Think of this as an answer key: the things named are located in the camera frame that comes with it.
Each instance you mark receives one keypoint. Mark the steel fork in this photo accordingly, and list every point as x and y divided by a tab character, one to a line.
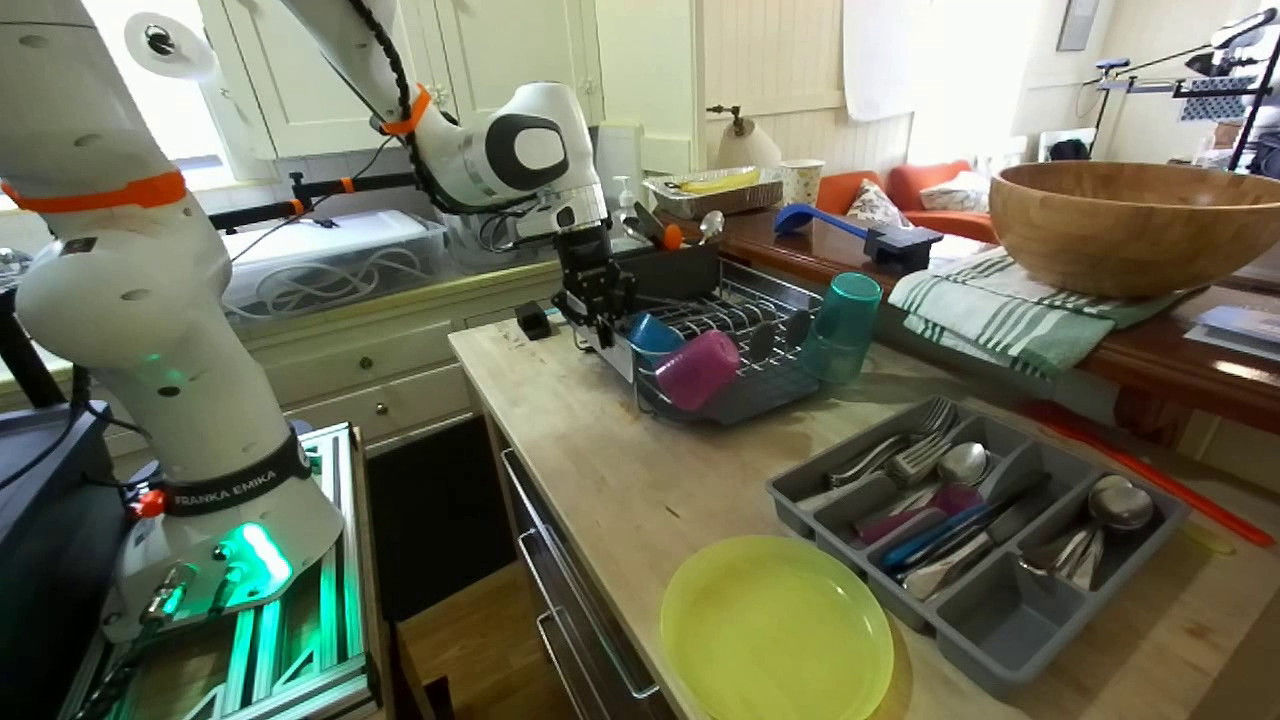
923	454

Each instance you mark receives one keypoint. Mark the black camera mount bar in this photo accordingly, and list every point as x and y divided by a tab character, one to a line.
306	186

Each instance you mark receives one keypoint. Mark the dotted paper cup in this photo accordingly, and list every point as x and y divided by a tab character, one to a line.
806	180

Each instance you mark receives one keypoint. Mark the hanging white cloth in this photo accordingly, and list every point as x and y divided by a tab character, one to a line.
886	61

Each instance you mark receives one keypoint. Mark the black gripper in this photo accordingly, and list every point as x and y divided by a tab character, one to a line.
584	263

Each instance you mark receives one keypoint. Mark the wooden bowl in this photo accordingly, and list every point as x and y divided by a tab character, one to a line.
1134	224

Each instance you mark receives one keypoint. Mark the red tape strip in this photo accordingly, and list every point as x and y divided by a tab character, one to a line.
1161	481

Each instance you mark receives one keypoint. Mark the white drawer cabinet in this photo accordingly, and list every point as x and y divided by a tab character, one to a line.
360	363

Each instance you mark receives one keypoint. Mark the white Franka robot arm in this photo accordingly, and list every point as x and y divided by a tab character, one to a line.
144	334

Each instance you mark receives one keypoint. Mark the yellow cloth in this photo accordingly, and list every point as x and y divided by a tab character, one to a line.
715	180

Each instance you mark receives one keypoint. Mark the teal plastic cup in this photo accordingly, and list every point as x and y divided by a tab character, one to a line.
848	320

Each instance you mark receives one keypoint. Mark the brown wooden counter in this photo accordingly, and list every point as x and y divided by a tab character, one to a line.
1200	375

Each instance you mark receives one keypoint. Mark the aluminium robot mounting stand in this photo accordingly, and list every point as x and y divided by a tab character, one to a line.
292	641

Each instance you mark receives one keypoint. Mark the grey cutlery tray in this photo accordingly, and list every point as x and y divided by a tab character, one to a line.
985	627

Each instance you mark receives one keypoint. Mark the grey steel dish rack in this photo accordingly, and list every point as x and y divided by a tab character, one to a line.
745	363

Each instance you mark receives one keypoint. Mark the kitchen island drawer unit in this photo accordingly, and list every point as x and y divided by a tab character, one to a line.
572	584

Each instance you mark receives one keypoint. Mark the large aluminium foil tray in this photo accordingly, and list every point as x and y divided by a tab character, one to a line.
715	200

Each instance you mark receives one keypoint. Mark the white dome lamp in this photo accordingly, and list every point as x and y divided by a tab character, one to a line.
751	145

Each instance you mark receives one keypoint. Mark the black holder block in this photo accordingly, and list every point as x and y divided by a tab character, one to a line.
907	245

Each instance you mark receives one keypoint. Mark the framed wall picture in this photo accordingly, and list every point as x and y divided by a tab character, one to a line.
1076	25

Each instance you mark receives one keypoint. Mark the black plastic block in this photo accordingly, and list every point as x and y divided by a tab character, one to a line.
538	320

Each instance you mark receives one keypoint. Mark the patterned cushion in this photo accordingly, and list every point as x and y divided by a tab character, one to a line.
875	205

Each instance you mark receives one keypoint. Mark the pink plastic cup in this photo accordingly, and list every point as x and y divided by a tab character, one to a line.
698	368

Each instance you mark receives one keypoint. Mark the black camera rig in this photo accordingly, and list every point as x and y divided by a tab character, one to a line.
1200	74

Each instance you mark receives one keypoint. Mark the large steel serving spoon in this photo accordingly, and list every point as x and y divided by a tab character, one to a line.
1123	503

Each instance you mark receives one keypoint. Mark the white wall cabinets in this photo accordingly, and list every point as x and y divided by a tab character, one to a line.
534	55

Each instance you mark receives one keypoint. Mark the yellow-green plastic plate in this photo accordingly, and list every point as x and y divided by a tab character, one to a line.
779	635

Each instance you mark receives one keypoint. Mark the steel ladle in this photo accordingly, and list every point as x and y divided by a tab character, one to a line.
710	224

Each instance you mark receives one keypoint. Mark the grey notebook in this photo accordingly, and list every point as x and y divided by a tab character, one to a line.
1232	328

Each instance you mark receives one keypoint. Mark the white cushion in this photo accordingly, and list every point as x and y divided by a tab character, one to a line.
958	193

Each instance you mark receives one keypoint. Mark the green striped dish towel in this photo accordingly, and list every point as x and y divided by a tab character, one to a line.
1002	312

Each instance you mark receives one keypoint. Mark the orange sofa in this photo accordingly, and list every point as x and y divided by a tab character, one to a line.
932	186

